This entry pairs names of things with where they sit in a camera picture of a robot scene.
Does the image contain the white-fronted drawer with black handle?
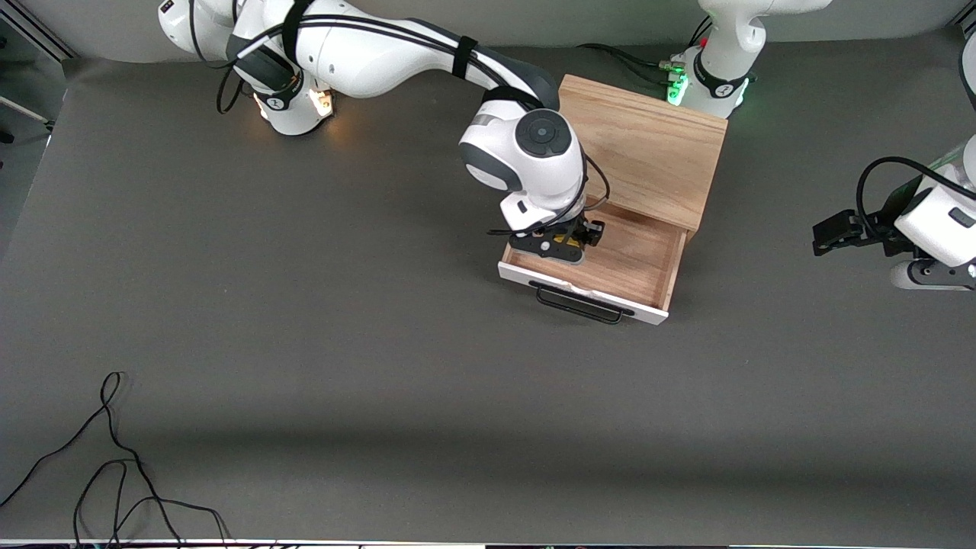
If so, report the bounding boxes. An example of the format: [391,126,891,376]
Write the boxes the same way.
[498,194,689,326]

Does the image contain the wooden drawer cabinet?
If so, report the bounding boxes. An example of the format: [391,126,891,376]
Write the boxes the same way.
[557,73,729,243]

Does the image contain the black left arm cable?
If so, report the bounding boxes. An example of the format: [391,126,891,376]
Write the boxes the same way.
[856,156,976,239]

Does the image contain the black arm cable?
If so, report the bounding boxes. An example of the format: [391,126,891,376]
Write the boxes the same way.
[856,156,976,239]
[187,0,611,237]

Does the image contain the black left arm base cables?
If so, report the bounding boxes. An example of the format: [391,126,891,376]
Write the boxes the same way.
[576,17,714,86]

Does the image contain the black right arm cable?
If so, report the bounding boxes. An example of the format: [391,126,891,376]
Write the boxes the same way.
[187,0,611,237]

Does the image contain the thin black loose cable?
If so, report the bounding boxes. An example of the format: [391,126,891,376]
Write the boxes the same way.
[73,460,233,549]
[0,371,184,549]

